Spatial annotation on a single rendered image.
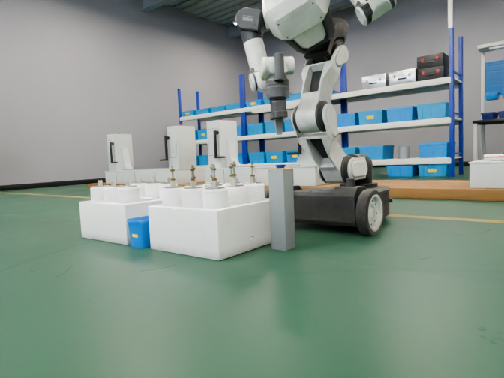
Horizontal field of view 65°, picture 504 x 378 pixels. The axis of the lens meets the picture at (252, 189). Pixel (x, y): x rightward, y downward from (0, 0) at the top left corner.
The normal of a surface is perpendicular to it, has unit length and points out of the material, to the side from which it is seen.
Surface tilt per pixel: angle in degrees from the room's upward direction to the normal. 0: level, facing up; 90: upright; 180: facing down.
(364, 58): 90
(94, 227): 90
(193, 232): 90
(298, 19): 141
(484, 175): 90
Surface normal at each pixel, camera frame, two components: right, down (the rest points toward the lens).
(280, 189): -0.61, 0.09
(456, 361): -0.04, -1.00
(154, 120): 0.77, 0.01
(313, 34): 0.04, 0.83
